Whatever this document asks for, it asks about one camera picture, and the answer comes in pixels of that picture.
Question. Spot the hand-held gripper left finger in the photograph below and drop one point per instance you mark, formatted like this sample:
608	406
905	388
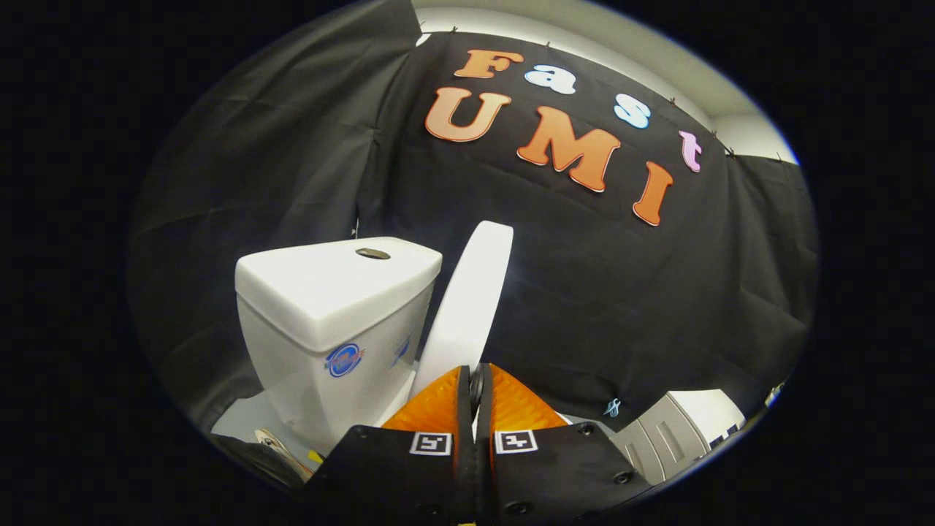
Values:
416	475

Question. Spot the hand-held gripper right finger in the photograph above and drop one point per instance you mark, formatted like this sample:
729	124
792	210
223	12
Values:
540	475

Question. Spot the white toilet lid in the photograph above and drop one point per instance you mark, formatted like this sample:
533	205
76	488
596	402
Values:
467	314

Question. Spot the white toilet tank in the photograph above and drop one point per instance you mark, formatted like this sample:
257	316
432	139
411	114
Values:
329	307

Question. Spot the light blue clip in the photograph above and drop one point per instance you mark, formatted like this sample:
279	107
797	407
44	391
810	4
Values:
612	408

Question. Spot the person's shoe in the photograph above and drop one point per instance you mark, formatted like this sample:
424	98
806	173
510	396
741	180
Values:
281	449

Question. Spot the white drawer cabinet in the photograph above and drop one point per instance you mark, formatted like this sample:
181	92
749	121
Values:
672	431

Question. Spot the black backdrop cloth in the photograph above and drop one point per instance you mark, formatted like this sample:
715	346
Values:
584	292

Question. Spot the chrome flush button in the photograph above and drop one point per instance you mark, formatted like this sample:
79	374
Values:
373	253

